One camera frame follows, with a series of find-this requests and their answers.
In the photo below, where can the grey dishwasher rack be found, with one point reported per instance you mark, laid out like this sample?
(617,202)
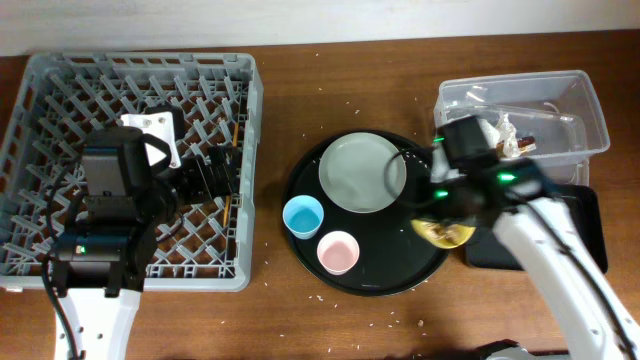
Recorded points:
(49,105)

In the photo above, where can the food scraps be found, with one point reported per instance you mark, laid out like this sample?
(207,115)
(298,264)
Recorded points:
(440,233)

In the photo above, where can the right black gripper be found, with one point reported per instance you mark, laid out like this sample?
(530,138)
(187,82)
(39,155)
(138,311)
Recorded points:
(424,213)

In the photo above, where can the round black tray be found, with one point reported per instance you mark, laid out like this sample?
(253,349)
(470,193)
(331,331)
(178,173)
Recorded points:
(393,258)

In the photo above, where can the pink cup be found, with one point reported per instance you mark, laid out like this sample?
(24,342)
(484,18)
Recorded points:
(338,252)

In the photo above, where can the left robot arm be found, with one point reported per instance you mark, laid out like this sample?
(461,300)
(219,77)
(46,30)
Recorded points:
(94,274)

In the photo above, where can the black rectangular tray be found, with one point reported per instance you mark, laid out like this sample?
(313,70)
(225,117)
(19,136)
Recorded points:
(484,251)

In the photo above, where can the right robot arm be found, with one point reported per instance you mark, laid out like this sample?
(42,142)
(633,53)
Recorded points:
(519,204)

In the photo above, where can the clear plastic bin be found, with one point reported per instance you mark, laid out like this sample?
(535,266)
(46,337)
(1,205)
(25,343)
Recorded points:
(560,109)

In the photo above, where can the yellow bowl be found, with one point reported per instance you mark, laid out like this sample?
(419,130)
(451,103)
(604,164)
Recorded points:
(420,226)

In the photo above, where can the white napkin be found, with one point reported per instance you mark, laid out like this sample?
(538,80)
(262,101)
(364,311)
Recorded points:
(502,136)

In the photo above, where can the wooden chopstick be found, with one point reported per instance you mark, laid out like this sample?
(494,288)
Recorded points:
(228,198)

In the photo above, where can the grey plate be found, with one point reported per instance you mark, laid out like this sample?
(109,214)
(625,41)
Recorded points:
(360,174)

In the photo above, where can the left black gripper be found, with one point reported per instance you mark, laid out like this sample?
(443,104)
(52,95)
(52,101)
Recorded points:
(224,173)

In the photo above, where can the gold snack wrapper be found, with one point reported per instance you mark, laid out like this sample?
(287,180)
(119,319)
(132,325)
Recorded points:
(525,144)

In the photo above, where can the blue cup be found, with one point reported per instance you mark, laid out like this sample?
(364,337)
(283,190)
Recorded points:
(302,216)

